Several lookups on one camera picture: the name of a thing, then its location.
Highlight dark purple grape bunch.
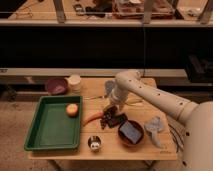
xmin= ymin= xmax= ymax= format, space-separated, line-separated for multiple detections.
xmin=100 ymin=106 xmax=118 ymax=129

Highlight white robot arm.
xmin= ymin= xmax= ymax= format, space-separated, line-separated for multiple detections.
xmin=109 ymin=70 xmax=213 ymax=171

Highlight small metal cup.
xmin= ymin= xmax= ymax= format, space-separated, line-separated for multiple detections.
xmin=88 ymin=136 xmax=101 ymax=152

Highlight white paper cup stack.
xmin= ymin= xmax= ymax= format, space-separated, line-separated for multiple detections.
xmin=68 ymin=74 xmax=81 ymax=92

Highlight orange carrot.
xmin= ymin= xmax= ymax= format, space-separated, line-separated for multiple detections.
xmin=82 ymin=112 xmax=104 ymax=126

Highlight metal fork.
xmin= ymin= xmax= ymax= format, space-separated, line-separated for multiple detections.
xmin=83 ymin=95 xmax=107 ymax=100

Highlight yellow wooden utensil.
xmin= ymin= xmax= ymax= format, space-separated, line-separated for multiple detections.
xmin=125 ymin=99 xmax=143 ymax=106

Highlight blue sponge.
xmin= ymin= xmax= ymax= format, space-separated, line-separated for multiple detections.
xmin=119 ymin=121 xmax=143 ymax=145

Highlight dark brown bowl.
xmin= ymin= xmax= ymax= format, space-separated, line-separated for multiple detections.
xmin=117 ymin=119 xmax=145 ymax=147

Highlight wooden folding table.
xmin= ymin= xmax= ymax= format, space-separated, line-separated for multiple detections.
xmin=27 ymin=78 xmax=177 ymax=162

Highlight yellow apple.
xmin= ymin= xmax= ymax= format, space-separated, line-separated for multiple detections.
xmin=66 ymin=104 xmax=78 ymax=117

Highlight grey blue cloth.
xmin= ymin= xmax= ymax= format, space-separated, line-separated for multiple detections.
xmin=144 ymin=116 xmax=164 ymax=148

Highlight purple bowl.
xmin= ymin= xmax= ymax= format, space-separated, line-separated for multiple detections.
xmin=45 ymin=78 xmax=68 ymax=95

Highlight green plastic tray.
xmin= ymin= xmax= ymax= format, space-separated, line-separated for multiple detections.
xmin=24 ymin=96 xmax=82 ymax=151

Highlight black box on shelf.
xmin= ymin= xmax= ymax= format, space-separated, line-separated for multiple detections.
xmin=185 ymin=55 xmax=213 ymax=83

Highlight black cables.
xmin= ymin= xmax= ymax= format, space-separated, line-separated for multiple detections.
xmin=168 ymin=123 xmax=185 ymax=154

